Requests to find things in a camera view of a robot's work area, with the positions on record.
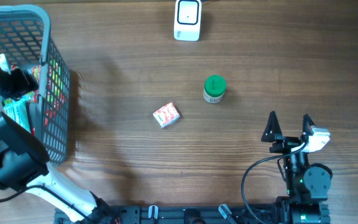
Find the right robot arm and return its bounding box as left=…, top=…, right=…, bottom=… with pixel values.
left=261, top=111, right=333, bottom=223

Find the right black cable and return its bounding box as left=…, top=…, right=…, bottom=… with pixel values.
left=241, top=140, right=309, bottom=224

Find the Haribo gummy candy bag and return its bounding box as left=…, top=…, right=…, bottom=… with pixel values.
left=2, top=65, right=42, bottom=106

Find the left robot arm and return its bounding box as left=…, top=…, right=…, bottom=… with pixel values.
left=0, top=64, right=119, bottom=223

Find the green lid jar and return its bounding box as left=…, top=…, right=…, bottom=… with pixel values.
left=203, top=75, right=226, bottom=103

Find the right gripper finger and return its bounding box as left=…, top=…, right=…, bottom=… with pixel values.
left=302, top=114, right=315, bottom=136
left=261, top=111, right=283, bottom=142

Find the small red white box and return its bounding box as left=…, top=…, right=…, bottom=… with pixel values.
left=153, top=102, right=180, bottom=128

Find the black cable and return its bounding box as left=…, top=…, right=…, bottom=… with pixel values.
left=0, top=185, right=86, bottom=224
left=241, top=140, right=309, bottom=224

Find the white barcode scanner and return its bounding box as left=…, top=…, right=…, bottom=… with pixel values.
left=173, top=0, right=202, bottom=42

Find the left black cable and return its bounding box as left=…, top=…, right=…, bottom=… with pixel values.
left=0, top=185, right=86, bottom=224

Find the teal tissue packet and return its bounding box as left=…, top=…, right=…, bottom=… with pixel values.
left=4, top=100, right=31, bottom=132

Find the grey plastic shopping basket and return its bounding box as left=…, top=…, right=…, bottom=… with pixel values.
left=0, top=4, right=71, bottom=166

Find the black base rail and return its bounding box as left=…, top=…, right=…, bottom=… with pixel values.
left=53, top=203, right=331, bottom=224

